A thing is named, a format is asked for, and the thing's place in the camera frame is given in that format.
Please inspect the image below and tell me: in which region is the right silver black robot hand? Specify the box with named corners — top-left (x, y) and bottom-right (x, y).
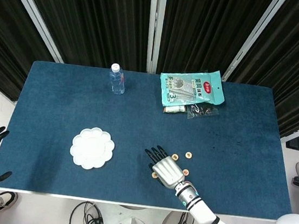
top-left (140, 143), bottom-right (190, 190)

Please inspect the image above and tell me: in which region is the black and white sneaker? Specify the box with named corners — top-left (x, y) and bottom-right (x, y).
top-left (0, 190), bottom-right (20, 215)

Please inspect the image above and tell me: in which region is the small green orange packet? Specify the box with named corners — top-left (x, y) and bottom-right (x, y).
top-left (162, 104), bottom-right (187, 116)

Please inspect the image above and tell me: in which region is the clear bag with black contents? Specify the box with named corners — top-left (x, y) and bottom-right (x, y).
top-left (184, 102), bottom-right (220, 123)

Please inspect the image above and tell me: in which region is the white flower-shaped paint palette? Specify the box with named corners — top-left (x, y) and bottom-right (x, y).
top-left (68, 124), bottom-right (117, 173)

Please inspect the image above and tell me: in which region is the teal dishcloth package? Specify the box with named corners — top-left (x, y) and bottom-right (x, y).
top-left (157, 63), bottom-right (229, 114)

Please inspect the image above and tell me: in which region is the clear plastic water bottle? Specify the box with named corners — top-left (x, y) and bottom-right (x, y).
top-left (107, 62), bottom-right (128, 96)

